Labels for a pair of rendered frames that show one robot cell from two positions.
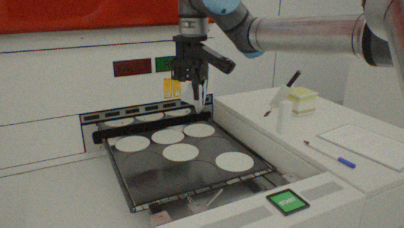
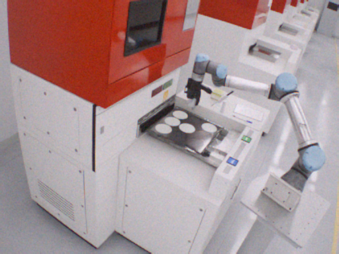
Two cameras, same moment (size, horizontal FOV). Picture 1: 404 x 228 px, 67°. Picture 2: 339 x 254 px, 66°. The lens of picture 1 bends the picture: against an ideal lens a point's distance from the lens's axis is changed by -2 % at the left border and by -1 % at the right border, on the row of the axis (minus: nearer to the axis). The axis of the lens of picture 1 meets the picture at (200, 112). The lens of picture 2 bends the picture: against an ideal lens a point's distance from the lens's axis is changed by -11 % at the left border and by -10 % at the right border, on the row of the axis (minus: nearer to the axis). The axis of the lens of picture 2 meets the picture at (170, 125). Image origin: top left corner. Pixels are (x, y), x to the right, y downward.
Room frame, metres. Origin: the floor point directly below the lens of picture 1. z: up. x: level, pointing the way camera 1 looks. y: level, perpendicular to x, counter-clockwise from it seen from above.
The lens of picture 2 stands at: (-0.34, 1.13, 1.90)
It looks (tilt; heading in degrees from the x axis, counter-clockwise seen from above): 33 degrees down; 319
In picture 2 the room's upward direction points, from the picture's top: 11 degrees clockwise
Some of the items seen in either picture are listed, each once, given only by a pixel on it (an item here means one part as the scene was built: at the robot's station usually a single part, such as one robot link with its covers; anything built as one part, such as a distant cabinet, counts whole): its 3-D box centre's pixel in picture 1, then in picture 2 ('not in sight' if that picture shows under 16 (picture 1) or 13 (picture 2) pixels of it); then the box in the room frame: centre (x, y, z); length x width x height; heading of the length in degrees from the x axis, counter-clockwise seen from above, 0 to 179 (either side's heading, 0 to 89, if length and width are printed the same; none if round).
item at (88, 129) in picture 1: (152, 126); (157, 116); (0.93, 0.16, 0.89); 0.44 x 0.02 x 0.10; 116
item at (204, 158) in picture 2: not in sight; (185, 149); (0.65, 0.14, 0.84); 0.50 x 0.02 x 0.03; 26
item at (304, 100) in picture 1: (299, 101); (217, 95); (0.89, -0.30, 1.00); 0.07 x 0.07 x 0.07; 26
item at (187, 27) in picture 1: (192, 27); (198, 76); (0.80, 0.02, 1.23); 0.08 x 0.08 x 0.05
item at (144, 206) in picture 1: (211, 187); (212, 140); (0.59, -0.02, 0.90); 0.38 x 0.01 x 0.01; 116
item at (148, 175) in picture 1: (180, 152); (187, 128); (0.75, 0.06, 0.90); 0.34 x 0.34 x 0.01; 26
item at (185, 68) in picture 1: (190, 58); (194, 88); (0.80, 0.03, 1.15); 0.09 x 0.08 x 0.12; 70
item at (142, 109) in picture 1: (151, 107); (157, 108); (0.94, 0.16, 0.96); 0.44 x 0.01 x 0.02; 116
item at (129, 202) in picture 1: (115, 168); (173, 141); (0.67, 0.22, 0.90); 0.37 x 0.01 x 0.01; 26
